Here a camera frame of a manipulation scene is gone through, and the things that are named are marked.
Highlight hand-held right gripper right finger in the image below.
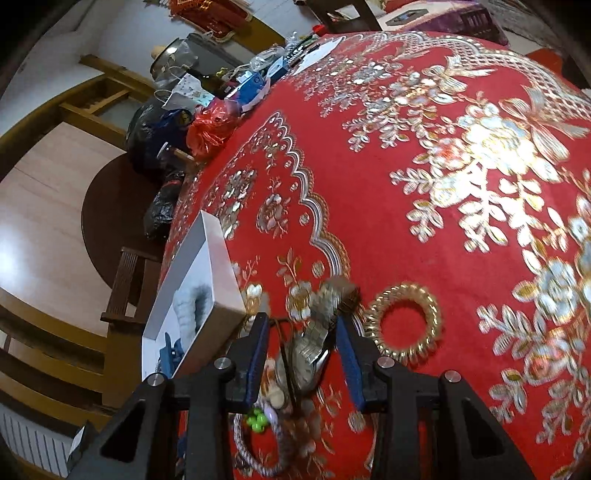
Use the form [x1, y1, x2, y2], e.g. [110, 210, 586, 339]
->
[336, 318, 525, 480]

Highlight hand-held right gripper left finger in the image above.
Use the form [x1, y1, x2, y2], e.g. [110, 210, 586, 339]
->
[69, 313, 271, 480]

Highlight silver metal wristwatch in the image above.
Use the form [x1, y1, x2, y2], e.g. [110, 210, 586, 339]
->
[277, 277, 362, 394]

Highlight light blue fluffy scrunchie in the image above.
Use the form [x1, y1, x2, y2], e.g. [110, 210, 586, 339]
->
[172, 283, 216, 339]

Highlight blue hair claw clip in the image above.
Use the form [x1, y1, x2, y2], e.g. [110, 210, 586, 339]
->
[156, 335, 186, 376]

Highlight white shallow cardboard box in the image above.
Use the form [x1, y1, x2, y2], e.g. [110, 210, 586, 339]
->
[141, 210, 246, 380]

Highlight red gold-patterned tablecloth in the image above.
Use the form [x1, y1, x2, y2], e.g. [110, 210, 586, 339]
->
[159, 30, 591, 480]

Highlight small black plastic bag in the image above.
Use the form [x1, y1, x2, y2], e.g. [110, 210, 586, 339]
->
[142, 170, 186, 241]

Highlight round wooden tabletop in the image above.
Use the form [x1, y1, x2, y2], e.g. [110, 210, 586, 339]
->
[81, 152, 169, 306]

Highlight white radiator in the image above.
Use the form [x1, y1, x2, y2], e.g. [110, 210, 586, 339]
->
[0, 410, 71, 477]

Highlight red plastic bag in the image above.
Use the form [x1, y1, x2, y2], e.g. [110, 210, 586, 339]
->
[186, 100, 242, 158]

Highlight blue packets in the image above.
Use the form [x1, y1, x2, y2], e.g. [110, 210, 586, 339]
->
[225, 59, 288, 112]

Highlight dark glass bottle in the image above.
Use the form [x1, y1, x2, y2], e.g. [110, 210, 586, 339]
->
[190, 68, 229, 95]

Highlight clear jar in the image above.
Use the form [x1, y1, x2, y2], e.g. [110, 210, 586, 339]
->
[149, 37, 200, 85]

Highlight dark wooden chair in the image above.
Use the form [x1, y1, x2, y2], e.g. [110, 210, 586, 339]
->
[305, 0, 372, 34]

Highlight black cord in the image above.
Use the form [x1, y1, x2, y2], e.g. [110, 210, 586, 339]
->
[276, 318, 303, 409]

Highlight gold spiral hair tie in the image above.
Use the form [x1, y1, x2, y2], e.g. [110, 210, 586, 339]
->
[364, 283, 443, 359]

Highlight grey braided green-bead bracelet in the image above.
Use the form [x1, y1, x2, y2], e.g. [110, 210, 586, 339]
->
[232, 396, 297, 479]

